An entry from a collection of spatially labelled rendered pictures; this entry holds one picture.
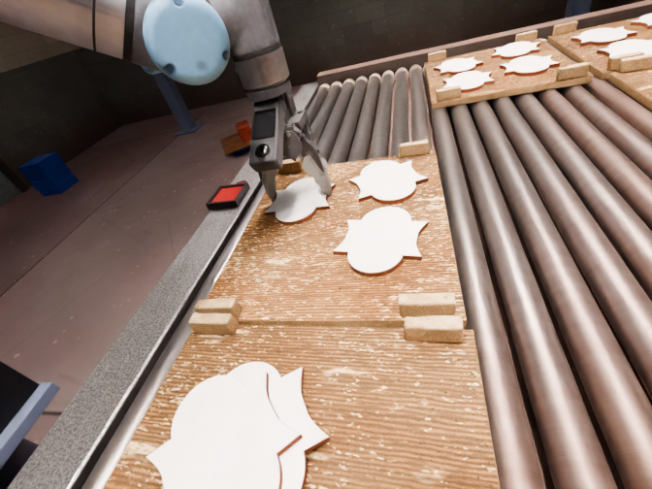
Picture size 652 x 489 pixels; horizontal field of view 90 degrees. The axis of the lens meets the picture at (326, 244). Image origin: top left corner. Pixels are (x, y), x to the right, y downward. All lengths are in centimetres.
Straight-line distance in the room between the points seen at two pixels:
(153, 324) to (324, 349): 29
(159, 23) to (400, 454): 42
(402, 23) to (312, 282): 519
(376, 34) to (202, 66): 518
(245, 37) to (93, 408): 52
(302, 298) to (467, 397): 22
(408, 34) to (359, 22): 71
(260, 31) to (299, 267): 33
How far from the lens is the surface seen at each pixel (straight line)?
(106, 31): 39
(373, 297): 42
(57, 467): 52
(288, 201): 63
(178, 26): 37
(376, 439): 34
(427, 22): 554
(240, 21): 53
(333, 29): 554
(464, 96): 97
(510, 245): 50
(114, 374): 55
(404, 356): 37
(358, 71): 142
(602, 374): 41
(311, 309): 42
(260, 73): 53
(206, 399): 38
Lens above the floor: 125
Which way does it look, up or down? 39 degrees down
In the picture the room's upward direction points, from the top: 17 degrees counter-clockwise
